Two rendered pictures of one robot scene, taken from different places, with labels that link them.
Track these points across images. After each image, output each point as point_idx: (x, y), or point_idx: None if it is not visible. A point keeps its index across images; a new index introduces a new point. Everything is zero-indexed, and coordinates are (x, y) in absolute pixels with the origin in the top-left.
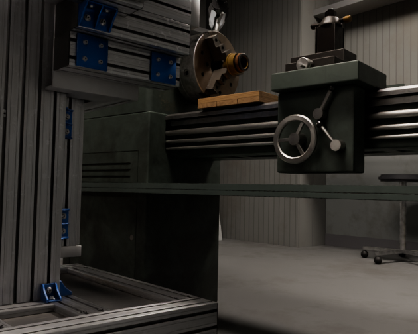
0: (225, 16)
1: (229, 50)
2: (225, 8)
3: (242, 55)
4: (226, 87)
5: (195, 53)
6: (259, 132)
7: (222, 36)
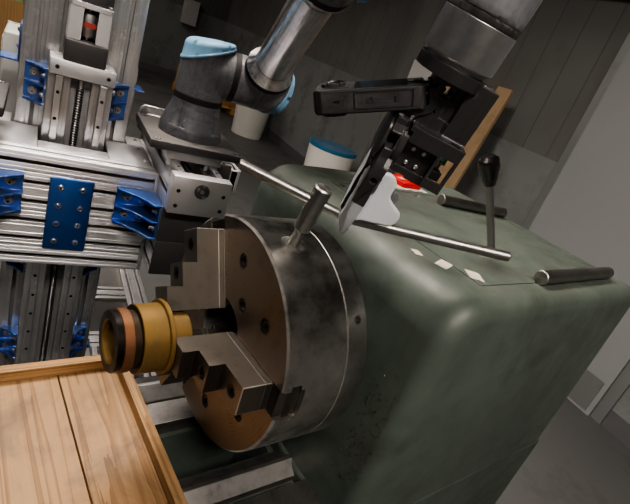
0: (362, 181)
1: (164, 287)
2: (376, 147)
3: (108, 316)
4: (224, 408)
5: (184, 257)
6: None
7: (258, 248)
